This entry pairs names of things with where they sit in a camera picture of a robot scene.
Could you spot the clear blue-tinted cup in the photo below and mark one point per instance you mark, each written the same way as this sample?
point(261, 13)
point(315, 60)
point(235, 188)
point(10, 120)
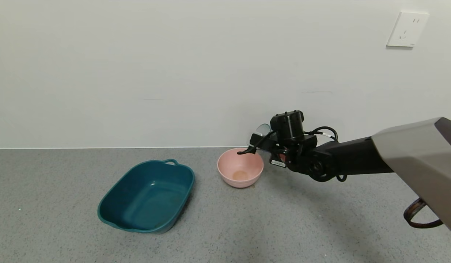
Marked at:
point(264, 128)

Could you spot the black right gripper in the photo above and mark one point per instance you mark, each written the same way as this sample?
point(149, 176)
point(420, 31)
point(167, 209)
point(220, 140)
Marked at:
point(277, 163)

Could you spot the teal plastic basin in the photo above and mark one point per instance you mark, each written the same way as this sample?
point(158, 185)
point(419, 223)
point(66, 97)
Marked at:
point(148, 201)

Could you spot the white wall socket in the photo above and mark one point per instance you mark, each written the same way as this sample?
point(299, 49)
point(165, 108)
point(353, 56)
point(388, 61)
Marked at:
point(407, 29)

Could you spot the pink ribbed bowl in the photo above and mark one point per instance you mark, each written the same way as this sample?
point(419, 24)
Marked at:
point(240, 170)

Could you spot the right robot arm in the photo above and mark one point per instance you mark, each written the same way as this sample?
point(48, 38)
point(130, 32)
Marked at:
point(412, 153)

